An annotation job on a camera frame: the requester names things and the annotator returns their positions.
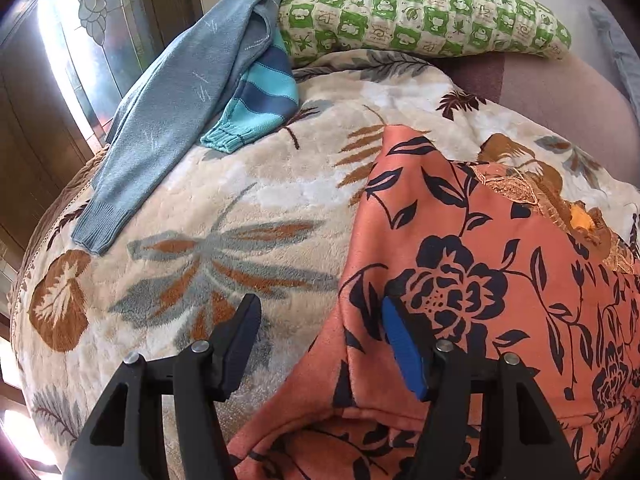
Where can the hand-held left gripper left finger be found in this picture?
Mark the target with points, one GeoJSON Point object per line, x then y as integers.
{"type": "Point", "coordinates": [239, 347]}

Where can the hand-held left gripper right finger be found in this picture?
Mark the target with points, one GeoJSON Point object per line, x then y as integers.
{"type": "Point", "coordinates": [404, 352]}

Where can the orange floral garment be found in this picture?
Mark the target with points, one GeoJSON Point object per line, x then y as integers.
{"type": "Point", "coordinates": [475, 240]}

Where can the floral plush blanket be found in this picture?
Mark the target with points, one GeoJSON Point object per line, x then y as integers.
{"type": "Point", "coordinates": [225, 200]}

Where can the teal striped knit sweater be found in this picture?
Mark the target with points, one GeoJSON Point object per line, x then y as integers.
{"type": "Point", "coordinates": [260, 95]}

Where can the grey-blue knit sweater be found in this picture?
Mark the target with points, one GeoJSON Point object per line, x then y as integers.
{"type": "Point", "coordinates": [175, 100]}

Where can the mauve quilted mattress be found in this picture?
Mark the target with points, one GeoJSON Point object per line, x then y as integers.
{"type": "Point", "coordinates": [550, 95]}

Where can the green patterned pillow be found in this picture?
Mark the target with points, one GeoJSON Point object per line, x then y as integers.
{"type": "Point", "coordinates": [425, 15]}

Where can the stained glass window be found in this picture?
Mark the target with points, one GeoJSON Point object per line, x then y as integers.
{"type": "Point", "coordinates": [90, 25]}

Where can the wooden window frame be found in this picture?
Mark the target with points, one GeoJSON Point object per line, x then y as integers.
{"type": "Point", "coordinates": [30, 160]}

